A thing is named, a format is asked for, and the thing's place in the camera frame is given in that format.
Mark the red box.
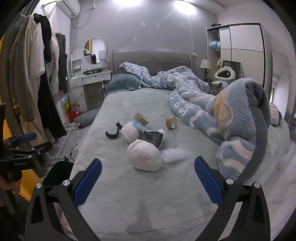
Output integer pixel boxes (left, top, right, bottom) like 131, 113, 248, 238
69, 111, 81, 123

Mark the yellow framed picture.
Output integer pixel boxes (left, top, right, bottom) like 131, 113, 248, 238
61, 95, 71, 121

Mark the yellow cloth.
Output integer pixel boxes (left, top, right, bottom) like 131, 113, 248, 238
0, 32, 43, 202

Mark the oval wall mirror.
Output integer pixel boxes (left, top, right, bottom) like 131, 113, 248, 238
83, 36, 108, 65

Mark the grey upholstered bed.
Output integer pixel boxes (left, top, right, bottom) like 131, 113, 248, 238
69, 47, 292, 241

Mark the blue tissue packet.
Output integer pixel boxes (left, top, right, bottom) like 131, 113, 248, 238
133, 120, 151, 131

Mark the white grey wardrobe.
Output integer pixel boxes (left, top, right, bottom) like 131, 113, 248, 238
206, 22, 267, 88

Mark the bedside table lamp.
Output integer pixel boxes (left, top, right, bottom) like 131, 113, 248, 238
199, 59, 211, 80

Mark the wide cardboard tape core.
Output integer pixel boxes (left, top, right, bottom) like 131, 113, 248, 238
133, 113, 150, 127

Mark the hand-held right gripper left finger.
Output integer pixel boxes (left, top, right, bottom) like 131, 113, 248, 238
24, 158, 102, 241

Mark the black fleece garment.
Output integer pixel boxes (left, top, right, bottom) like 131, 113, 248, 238
33, 13, 53, 63

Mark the narrow cardboard tape core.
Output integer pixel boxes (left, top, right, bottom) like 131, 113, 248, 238
165, 115, 177, 130

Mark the cream cat bed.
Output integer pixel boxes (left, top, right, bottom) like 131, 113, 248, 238
214, 66, 236, 85

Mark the white room door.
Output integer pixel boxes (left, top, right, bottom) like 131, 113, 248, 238
270, 49, 291, 103

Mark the black floor cable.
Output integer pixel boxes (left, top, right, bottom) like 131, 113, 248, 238
63, 143, 79, 163

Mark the white clothes rack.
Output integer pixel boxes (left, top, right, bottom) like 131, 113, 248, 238
41, 0, 81, 133

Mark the small white foam wad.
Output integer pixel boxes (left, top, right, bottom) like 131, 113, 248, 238
121, 122, 139, 144

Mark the black plastic packet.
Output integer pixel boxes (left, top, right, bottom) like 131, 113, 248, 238
142, 129, 165, 150

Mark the blue printed fleece blanket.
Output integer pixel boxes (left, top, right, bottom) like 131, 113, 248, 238
119, 61, 283, 183

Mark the person's left hand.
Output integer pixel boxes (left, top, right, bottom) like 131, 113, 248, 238
0, 179, 22, 195

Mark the dark teal trash bin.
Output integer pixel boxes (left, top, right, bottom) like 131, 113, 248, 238
43, 161, 75, 189

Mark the black chair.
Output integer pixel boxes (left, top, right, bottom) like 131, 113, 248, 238
221, 60, 242, 77

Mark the cream jacket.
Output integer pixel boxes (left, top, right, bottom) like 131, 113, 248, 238
46, 35, 61, 96

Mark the white air conditioner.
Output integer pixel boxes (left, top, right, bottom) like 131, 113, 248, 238
56, 0, 81, 19

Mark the beige coat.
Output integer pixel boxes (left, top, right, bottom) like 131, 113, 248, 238
22, 21, 49, 145

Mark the white dressing table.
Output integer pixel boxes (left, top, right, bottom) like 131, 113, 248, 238
68, 47, 113, 114

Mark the white shirt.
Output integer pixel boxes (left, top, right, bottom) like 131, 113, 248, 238
30, 23, 46, 79

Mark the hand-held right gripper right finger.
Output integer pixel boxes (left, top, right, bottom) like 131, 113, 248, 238
194, 156, 271, 241

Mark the grey-blue pillow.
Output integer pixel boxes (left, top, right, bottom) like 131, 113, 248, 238
105, 73, 142, 98

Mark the grey cat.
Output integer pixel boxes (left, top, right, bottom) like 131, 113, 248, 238
206, 80, 224, 96

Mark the clear plastic bag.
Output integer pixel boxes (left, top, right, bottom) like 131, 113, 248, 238
159, 147, 189, 164

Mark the black long garment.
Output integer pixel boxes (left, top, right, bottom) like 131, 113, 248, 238
38, 71, 68, 140

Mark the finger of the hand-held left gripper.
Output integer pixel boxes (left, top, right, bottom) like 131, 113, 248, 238
9, 133, 38, 145
6, 141, 53, 156

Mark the dark green vest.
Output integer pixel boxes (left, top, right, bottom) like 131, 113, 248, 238
55, 33, 70, 93

